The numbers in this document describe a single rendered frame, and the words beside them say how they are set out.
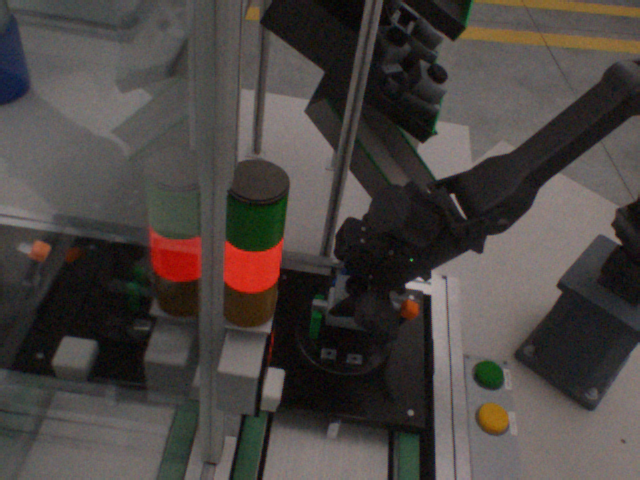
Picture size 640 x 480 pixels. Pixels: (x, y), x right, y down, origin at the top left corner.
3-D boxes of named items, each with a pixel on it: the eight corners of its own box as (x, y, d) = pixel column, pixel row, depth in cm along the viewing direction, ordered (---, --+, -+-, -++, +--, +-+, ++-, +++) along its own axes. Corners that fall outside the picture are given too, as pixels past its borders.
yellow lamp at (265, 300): (278, 289, 62) (282, 255, 59) (270, 332, 59) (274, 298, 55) (226, 281, 62) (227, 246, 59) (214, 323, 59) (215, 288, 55)
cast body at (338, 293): (372, 307, 92) (381, 274, 87) (370, 332, 89) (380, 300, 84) (313, 298, 92) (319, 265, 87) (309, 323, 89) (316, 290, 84)
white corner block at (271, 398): (283, 384, 91) (285, 368, 88) (278, 414, 88) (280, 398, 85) (249, 379, 91) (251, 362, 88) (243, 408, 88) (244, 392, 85)
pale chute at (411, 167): (418, 193, 117) (440, 184, 114) (405, 242, 108) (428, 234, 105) (326, 66, 105) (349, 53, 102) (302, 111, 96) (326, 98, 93)
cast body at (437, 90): (425, 102, 99) (456, 70, 94) (427, 123, 96) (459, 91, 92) (379, 78, 96) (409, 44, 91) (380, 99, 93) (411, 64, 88)
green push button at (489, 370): (498, 369, 97) (503, 362, 96) (501, 393, 94) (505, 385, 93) (471, 365, 97) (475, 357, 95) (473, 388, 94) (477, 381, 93)
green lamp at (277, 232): (287, 214, 55) (293, 169, 52) (279, 257, 52) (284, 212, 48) (228, 204, 55) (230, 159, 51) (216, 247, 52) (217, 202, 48)
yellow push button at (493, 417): (503, 412, 92) (507, 404, 91) (506, 438, 89) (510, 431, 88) (475, 407, 92) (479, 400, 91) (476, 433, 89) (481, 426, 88)
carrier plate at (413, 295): (420, 297, 105) (423, 289, 103) (422, 436, 88) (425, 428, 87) (272, 274, 104) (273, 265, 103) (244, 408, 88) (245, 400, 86)
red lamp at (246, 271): (282, 254, 59) (287, 215, 55) (274, 297, 55) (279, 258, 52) (227, 245, 59) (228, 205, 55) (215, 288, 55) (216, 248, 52)
